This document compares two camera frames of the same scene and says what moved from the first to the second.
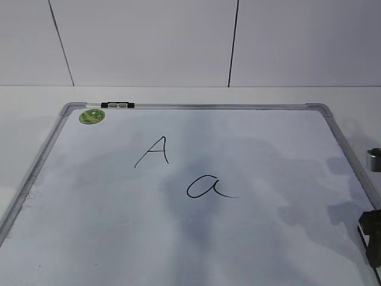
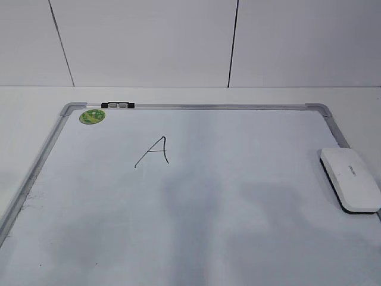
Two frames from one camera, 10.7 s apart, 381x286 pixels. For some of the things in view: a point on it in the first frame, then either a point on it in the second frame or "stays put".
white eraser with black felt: [364, 239] to [356, 189]
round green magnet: [91, 116] stays put
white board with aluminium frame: [192, 194] stays put
